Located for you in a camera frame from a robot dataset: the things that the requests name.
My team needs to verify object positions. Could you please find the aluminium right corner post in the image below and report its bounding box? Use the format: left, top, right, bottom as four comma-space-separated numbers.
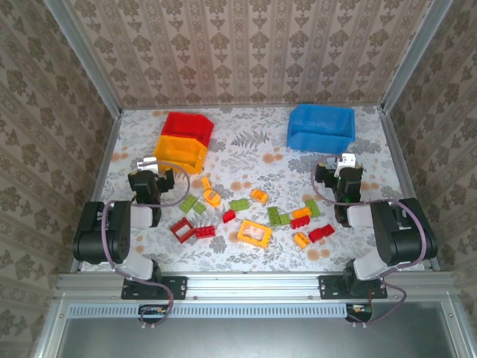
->
380, 0, 455, 113

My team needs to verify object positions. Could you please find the aluminium front frame rail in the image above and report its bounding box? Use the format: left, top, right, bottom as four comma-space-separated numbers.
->
55, 271, 456, 299

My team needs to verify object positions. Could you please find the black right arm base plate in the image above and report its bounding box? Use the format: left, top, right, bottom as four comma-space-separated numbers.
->
318, 274, 388, 301

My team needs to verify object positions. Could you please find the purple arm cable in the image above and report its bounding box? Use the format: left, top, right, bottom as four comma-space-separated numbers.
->
312, 154, 429, 329
101, 160, 192, 330

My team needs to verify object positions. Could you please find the aluminium left corner post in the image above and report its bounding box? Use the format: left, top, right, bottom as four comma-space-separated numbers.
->
43, 0, 123, 117

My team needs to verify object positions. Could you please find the yellow plastic bin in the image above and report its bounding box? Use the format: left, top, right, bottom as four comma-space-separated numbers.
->
153, 134, 209, 175

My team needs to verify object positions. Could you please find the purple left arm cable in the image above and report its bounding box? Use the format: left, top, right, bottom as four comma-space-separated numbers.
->
101, 160, 192, 330

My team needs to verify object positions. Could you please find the aluminium corner post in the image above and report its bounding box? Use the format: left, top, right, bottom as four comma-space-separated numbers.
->
43, 0, 123, 117
380, 0, 455, 113

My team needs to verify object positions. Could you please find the red plastic bin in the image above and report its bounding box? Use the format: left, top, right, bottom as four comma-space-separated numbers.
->
161, 111, 215, 147

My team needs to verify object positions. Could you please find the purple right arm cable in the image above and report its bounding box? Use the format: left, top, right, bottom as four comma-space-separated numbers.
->
312, 154, 429, 329

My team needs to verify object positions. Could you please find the red lego window frame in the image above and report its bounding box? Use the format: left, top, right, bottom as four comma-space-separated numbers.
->
170, 217, 197, 244

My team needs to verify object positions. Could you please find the floral patterned table cover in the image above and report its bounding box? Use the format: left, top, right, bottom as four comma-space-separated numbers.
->
80, 106, 426, 273

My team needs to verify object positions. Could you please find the grey slotted cable duct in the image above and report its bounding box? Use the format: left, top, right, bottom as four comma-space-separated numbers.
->
69, 302, 348, 318

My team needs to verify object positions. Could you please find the aluminium right side rail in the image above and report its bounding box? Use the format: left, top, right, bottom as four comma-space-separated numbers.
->
376, 106, 441, 271

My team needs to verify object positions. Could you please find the round orange lego piece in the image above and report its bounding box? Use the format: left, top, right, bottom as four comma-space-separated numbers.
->
203, 189, 222, 208

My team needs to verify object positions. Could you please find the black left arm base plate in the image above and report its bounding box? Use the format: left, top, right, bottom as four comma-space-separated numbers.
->
121, 274, 188, 301

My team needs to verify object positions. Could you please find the blue plastic bin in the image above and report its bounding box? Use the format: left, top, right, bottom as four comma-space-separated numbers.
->
285, 103, 357, 154

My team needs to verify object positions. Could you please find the black cable outlet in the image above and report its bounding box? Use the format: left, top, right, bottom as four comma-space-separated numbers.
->
138, 304, 168, 324
345, 304, 373, 323

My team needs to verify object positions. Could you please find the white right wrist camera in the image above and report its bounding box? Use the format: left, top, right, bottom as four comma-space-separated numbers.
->
334, 152, 357, 178

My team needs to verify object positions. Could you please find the grey metal bottom panel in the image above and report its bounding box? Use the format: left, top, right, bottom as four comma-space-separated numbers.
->
55, 316, 461, 358

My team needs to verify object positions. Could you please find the large orange lego frame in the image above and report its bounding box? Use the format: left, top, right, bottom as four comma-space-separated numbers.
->
237, 219, 274, 250

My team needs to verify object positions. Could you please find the aluminium left side rail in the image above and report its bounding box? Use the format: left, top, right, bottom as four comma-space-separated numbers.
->
70, 110, 123, 273

